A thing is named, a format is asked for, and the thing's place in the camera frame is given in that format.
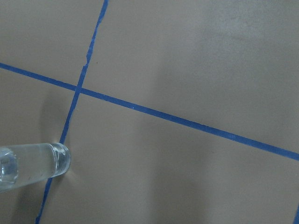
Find glass sauce bottle steel top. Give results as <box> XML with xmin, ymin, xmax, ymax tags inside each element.
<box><xmin>0</xmin><ymin>142</ymin><xmax>71</xmax><ymax>192</ymax></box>

